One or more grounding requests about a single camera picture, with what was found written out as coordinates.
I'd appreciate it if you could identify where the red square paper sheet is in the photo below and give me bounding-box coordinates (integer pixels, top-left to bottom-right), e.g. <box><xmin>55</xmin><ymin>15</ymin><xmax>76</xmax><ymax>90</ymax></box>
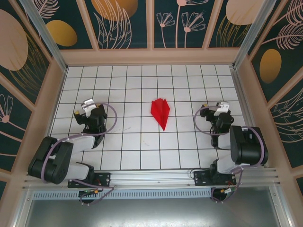
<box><xmin>151</xmin><ymin>97</ymin><xmax>170</xmax><ymax>131</ymax></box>

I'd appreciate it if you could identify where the grey metal sheet panel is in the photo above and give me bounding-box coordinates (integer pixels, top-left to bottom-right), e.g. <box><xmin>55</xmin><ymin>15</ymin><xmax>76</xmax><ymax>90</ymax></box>
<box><xmin>13</xmin><ymin>198</ymin><xmax>293</xmax><ymax>227</ymax></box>

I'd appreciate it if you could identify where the small controller board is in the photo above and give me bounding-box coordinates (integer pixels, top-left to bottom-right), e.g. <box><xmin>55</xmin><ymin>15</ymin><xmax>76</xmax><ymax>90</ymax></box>
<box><xmin>78</xmin><ymin>188</ymin><xmax>103</xmax><ymax>205</ymax></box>
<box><xmin>211</xmin><ymin>187</ymin><xmax>238</xmax><ymax>203</ymax></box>

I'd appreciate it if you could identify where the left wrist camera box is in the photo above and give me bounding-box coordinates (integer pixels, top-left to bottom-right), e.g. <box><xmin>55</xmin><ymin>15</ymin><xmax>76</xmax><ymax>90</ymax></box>
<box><xmin>82</xmin><ymin>98</ymin><xmax>96</xmax><ymax>112</ymax></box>

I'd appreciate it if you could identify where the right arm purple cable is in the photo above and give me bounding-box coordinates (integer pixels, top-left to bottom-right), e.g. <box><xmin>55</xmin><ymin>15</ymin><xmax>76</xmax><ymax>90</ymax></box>
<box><xmin>193</xmin><ymin>106</ymin><xmax>266</xmax><ymax>203</ymax></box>

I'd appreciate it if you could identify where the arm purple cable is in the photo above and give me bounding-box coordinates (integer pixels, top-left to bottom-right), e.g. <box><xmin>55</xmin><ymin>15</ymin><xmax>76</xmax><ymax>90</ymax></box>
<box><xmin>41</xmin><ymin>103</ymin><xmax>118</xmax><ymax>205</ymax></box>
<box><xmin>193</xmin><ymin>106</ymin><xmax>266</xmax><ymax>203</ymax></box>

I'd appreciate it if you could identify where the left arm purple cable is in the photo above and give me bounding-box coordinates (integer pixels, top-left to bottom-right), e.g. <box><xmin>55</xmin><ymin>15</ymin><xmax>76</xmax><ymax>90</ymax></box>
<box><xmin>41</xmin><ymin>103</ymin><xmax>118</xmax><ymax>205</ymax></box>

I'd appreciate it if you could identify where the aluminium side rail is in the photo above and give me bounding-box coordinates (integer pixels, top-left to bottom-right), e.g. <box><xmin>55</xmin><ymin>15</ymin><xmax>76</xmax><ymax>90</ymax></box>
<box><xmin>231</xmin><ymin>67</ymin><xmax>269</xmax><ymax>168</ymax></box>

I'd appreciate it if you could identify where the aluminium mounting rail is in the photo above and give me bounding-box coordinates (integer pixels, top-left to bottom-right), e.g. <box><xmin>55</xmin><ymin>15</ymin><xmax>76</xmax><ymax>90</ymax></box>
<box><xmin>22</xmin><ymin>167</ymin><xmax>283</xmax><ymax>190</ymax></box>

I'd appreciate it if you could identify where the aluminium corner post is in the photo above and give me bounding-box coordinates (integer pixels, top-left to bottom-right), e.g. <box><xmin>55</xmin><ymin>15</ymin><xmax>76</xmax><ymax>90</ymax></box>
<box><xmin>232</xmin><ymin>0</ymin><xmax>281</xmax><ymax>70</ymax></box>
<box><xmin>18</xmin><ymin>0</ymin><xmax>70</xmax><ymax>73</ymax></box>

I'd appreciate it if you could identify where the grey slotted cable duct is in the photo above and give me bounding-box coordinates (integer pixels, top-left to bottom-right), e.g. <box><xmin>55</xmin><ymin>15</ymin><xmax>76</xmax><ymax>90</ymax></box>
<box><xmin>32</xmin><ymin>188</ymin><xmax>273</xmax><ymax>200</ymax></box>

